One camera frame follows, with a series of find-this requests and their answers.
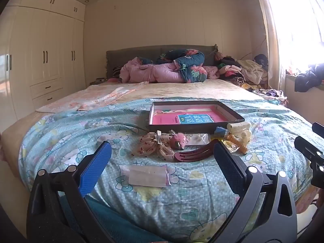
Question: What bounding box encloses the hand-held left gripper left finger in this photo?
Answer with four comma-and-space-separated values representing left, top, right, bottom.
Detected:
27, 140, 113, 243

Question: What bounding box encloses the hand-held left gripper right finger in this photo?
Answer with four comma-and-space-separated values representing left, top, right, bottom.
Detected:
210, 140, 298, 243

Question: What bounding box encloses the yellow translucent hair clip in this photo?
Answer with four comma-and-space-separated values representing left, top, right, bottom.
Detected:
222, 139, 240, 155

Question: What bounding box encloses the orange spiral hair tie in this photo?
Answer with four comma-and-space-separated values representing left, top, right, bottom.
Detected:
223, 133, 247, 156

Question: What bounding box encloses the maroon hair clip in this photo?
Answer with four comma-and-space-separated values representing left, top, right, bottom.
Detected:
174, 143, 216, 163

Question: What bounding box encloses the clear plastic packet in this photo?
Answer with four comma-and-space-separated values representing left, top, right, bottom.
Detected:
119, 164, 171, 187

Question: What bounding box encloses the pink fluffy pompom clip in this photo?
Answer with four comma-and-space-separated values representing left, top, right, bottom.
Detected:
166, 135, 191, 150

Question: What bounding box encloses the lace bow hair clip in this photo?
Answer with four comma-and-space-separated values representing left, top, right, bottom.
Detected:
132, 131, 176, 161

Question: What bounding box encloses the dark cardboard box tray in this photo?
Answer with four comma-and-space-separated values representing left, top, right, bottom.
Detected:
147, 101, 245, 134

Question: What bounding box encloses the earring card packet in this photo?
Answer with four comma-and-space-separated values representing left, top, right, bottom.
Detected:
185, 133, 211, 147

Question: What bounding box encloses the cartoon cat printed blanket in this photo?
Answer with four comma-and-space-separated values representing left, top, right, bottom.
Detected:
18, 97, 322, 243

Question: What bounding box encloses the cream claw hair clip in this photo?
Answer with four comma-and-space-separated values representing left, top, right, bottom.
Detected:
226, 122, 251, 133

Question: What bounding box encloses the dark garment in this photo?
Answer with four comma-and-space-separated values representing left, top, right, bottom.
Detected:
294, 63, 324, 93

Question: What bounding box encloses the teal cloth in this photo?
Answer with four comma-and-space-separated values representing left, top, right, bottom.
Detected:
59, 195, 165, 243

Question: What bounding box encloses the pink floral cloth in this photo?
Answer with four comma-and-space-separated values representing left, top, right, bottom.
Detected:
35, 81, 150, 113

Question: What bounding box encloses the dark nightstand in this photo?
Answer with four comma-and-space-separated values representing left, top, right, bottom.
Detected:
89, 77, 107, 86

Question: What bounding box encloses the beige bedspread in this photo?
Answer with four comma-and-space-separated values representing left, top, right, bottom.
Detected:
0, 78, 265, 162

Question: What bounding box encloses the pile of clothes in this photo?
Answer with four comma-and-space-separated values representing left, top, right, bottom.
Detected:
215, 52, 288, 99

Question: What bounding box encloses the cream curtain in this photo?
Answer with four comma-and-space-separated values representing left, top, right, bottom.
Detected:
254, 0, 286, 92

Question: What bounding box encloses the pink quilt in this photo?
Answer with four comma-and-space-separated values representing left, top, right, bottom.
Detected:
119, 57, 221, 83

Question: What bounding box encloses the dark floral quilt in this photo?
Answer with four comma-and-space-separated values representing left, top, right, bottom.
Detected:
138, 49, 208, 83

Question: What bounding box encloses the cream wardrobe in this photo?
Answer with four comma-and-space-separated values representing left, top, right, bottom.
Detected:
0, 0, 85, 132

